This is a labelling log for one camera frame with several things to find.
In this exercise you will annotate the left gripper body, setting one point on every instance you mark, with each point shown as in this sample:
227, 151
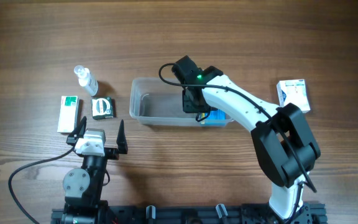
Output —
111, 152

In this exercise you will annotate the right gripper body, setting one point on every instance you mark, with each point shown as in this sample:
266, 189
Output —
191, 104

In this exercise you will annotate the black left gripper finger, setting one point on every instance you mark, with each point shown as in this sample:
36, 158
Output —
121, 142
80, 129

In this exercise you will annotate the blue lozenge box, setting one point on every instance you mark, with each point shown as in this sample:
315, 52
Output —
213, 118

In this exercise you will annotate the green balm box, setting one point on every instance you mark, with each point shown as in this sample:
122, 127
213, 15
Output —
102, 108

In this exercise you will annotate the white plaster box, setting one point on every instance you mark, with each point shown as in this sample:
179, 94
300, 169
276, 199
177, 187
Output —
293, 91

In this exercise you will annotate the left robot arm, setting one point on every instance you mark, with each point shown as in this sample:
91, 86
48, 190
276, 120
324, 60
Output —
83, 186

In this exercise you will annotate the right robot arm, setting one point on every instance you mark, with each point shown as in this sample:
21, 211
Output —
284, 144

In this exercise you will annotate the clear plastic container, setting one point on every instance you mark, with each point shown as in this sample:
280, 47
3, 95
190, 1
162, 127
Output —
156, 103

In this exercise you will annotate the white green medicine box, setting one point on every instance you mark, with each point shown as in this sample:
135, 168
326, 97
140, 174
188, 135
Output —
68, 114

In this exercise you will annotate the white spray bottle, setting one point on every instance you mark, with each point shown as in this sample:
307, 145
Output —
86, 80

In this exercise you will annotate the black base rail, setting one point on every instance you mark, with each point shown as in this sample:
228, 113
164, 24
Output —
245, 213

